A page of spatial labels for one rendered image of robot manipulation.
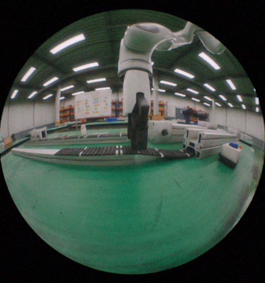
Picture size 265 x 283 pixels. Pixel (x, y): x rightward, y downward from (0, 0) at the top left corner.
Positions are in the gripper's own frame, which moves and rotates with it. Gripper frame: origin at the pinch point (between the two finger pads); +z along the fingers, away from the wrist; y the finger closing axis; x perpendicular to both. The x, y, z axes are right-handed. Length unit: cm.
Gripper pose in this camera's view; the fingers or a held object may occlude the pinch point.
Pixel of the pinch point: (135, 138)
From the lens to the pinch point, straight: 21.0
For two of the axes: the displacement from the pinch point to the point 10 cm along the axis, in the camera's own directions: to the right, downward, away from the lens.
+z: 0.0, 9.6, 2.8
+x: 9.9, -0.4, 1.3
